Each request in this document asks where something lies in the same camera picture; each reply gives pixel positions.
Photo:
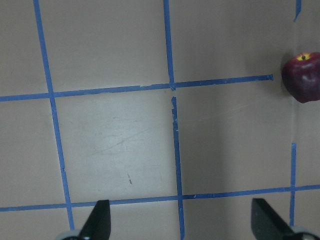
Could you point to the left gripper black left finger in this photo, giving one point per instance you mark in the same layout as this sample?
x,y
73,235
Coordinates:
x,y
98,224

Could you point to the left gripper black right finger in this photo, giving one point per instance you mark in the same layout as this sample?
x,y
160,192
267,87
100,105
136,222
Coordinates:
x,y
266,224

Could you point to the dark red apple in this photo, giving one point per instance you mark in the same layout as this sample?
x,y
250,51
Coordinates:
x,y
301,77

